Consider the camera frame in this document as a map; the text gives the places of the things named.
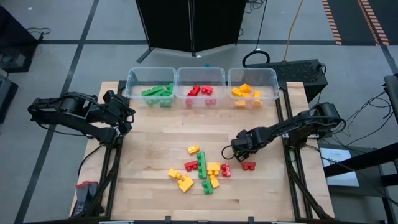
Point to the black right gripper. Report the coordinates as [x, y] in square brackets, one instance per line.
[247, 141]

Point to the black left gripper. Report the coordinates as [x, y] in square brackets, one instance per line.
[115, 105]

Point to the small green building block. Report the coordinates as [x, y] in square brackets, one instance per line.
[150, 102]

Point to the long green building block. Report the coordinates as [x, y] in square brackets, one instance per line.
[151, 91]
[201, 165]
[164, 91]

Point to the square green building block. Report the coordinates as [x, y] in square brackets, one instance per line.
[166, 103]

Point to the short green building block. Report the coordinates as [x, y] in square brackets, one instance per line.
[207, 186]

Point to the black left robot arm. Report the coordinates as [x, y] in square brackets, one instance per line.
[77, 126]

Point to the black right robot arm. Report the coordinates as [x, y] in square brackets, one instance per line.
[289, 124]

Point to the clear plastic bin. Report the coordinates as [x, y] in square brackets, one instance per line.
[199, 76]
[252, 76]
[136, 76]

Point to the large yellow building block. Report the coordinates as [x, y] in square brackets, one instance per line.
[185, 183]

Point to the black clamp red top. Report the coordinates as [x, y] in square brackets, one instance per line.
[92, 193]
[81, 199]

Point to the black folding partition screen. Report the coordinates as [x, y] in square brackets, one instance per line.
[168, 25]

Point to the white paper sign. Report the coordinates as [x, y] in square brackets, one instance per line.
[339, 174]

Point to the black perforated control box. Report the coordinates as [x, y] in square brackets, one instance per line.
[295, 73]

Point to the black support beam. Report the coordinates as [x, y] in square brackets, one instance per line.
[357, 161]

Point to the black floor case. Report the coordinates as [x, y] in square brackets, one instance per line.
[6, 93]

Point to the grey side table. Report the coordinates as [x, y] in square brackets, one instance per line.
[370, 183]

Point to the black floor cabinet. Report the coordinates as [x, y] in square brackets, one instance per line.
[12, 28]

